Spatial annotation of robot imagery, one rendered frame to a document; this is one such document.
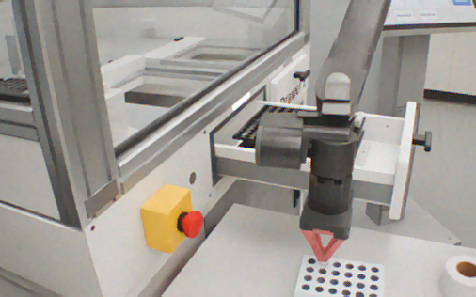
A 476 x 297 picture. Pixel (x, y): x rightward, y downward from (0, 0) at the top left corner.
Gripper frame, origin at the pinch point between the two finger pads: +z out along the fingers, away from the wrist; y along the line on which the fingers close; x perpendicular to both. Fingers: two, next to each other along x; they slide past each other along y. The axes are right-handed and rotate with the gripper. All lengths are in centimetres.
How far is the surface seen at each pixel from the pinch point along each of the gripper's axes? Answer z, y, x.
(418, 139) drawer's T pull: -10.0, -23.3, 13.7
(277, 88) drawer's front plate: -9.7, -45.2, -17.3
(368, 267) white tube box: 1.5, -0.4, 6.9
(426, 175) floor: 80, -180, 44
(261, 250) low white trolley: 5.4, -5.1, -10.9
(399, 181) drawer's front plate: -8.1, -10.3, 10.1
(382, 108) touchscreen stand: 22, -124, 11
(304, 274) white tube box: 1.6, 3.2, -2.2
